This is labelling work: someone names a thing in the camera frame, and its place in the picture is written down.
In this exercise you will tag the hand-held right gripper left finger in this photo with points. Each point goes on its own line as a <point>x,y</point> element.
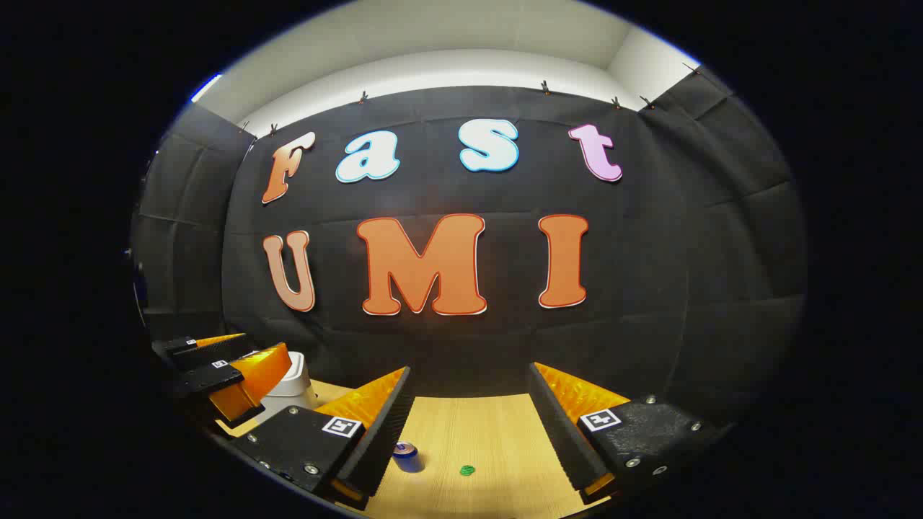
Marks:
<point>382,440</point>

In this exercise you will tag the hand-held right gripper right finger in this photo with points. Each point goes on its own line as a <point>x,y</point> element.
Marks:
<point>559,432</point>

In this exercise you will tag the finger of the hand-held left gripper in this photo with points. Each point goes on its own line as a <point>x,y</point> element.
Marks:
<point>209,347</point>
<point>249,378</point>

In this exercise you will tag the blue pop can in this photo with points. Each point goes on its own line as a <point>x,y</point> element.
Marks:
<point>409,459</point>

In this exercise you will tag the white desktop garbage bin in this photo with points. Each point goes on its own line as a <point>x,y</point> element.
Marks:
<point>292,393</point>

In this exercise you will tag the wooden desktop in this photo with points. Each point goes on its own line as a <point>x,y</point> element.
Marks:
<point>476,432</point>

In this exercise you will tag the black backdrop cloth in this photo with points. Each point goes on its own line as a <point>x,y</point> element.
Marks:
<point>649,288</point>

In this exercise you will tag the ceiling light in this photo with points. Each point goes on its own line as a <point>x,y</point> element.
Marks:
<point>205,87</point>

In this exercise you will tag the row of small cloth clips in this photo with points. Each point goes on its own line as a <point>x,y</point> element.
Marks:
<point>545,88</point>

